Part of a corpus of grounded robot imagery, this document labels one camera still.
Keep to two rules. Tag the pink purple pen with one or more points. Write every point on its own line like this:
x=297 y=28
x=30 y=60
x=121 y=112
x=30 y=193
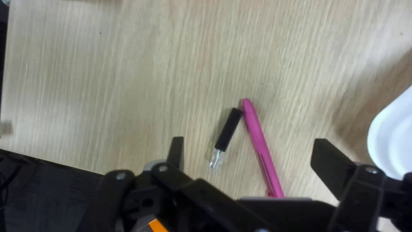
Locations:
x=259 y=144

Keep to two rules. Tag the white foam tray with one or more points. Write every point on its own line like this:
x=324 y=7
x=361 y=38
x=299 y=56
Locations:
x=393 y=137

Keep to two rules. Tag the black pen cap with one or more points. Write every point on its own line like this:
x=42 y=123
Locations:
x=228 y=130

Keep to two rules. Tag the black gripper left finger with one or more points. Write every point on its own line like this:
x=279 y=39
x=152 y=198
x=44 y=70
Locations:
x=194 y=202

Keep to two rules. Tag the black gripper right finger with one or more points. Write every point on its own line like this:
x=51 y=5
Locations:
x=365 y=194

